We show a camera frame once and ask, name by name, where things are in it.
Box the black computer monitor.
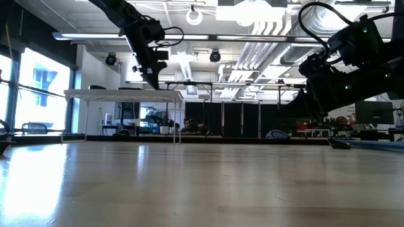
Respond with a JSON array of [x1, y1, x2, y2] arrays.
[[355, 100, 395, 125]]

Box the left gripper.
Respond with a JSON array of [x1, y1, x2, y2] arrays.
[[119, 18, 170, 90]]

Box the white ceiling ring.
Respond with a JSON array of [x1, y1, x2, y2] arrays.
[[185, 8, 204, 26]]

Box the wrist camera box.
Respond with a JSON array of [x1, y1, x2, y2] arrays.
[[328, 17, 385, 67], [138, 18, 167, 44]]

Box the person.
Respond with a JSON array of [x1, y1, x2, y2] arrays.
[[181, 116, 210, 135]]

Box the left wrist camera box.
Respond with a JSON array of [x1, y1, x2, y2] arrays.
[[138, 18, 167, 44]]

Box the ceiling light rail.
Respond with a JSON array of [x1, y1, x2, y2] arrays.
[[52, 31, 392, 44]]

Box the black square mini plate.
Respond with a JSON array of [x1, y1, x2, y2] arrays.
[[0, 140, 16, 156]]

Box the black metal stand frame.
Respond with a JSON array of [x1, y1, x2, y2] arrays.
[[276, 83, 307, 107]]

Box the mesh office chair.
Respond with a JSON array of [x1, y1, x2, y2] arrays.
[[21, 122, 49, 136]]

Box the black partition panels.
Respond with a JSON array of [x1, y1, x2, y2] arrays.
[[184, 101, 297, 139]]

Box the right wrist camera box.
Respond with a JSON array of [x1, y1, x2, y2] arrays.
[[328, 17, 385, 67]]

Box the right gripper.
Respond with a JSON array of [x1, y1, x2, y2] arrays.
[[277, 52, 351, 119]]

